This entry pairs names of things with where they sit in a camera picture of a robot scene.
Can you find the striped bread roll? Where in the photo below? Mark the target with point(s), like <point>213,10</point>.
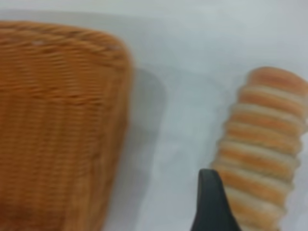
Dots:
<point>262,149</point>

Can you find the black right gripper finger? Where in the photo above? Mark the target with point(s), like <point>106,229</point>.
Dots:
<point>211,207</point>

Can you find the orange woven wicker basket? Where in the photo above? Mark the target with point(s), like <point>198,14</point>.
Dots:
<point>57,125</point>

